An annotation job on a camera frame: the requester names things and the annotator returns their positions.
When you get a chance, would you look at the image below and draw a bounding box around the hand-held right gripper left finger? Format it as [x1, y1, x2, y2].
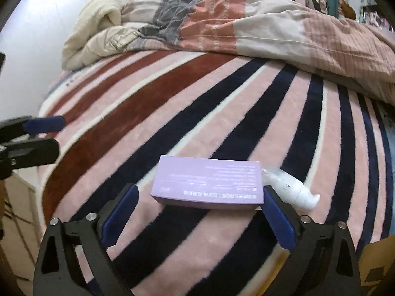
[33, 183, 140, 296]

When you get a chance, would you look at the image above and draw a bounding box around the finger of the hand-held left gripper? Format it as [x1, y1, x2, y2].
[0, 115, 66, 144]
[0, 138, 60, 174]

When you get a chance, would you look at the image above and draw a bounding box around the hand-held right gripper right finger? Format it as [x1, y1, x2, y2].
[261, 185, 361, 296]

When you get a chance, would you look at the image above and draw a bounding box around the white pump bottle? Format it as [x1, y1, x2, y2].
[261, 167, 321, 212]

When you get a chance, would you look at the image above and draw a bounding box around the purple rectangular box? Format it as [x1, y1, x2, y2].
[150, 155, 266, 212]

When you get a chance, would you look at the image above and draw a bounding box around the brown cardboard box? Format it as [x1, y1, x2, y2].
[359, 238, 395, 296]

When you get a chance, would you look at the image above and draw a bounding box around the beige bedside cabinet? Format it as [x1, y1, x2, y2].
[0, 172, 44, 296]

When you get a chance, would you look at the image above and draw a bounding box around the cream fleece blanket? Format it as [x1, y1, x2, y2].
[62, 0, 124, 70]

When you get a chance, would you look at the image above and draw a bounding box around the beige quilt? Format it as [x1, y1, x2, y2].
[81, 25, 149, 64]

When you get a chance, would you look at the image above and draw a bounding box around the striped plush blanket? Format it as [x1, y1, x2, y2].
[37, 49, 395, 296]

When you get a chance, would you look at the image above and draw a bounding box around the pink grey patchwork duvet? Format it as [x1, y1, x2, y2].
[121, 0, 395, 107]

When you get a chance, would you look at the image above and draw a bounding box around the grey bookshelf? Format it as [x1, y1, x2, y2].
[359, 0, 395, 33]

